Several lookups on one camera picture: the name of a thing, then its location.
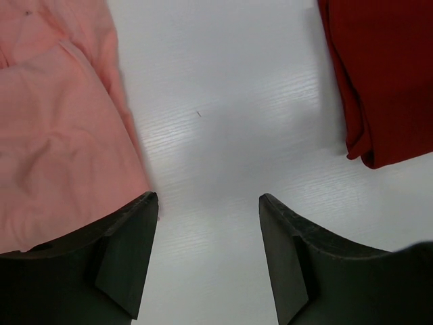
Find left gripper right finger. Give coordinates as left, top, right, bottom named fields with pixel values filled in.
left=259, top=194, right=432, bottom=324

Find pink t shirt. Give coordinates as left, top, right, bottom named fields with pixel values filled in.
left=1, top=1, right=150, bottom=253

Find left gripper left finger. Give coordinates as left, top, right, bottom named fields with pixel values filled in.
left=1, top=192, right=159, bottom=324

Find red t shirt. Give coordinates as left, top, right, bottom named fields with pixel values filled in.
left=318, top=1, right=432, bottom=169

